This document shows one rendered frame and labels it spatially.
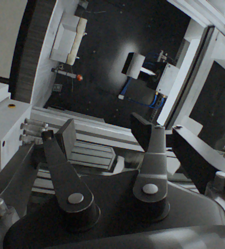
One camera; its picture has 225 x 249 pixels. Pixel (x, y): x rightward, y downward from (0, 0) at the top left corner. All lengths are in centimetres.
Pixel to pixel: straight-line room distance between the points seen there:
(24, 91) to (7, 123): 17
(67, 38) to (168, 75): 38
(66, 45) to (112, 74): 35
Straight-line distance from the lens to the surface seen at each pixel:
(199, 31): 68
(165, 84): 60
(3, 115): 23
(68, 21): 45
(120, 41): 80
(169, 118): 48
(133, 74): 55
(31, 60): 35
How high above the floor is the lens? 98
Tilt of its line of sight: 20 degrees up
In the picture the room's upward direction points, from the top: 104 degrees clockwise
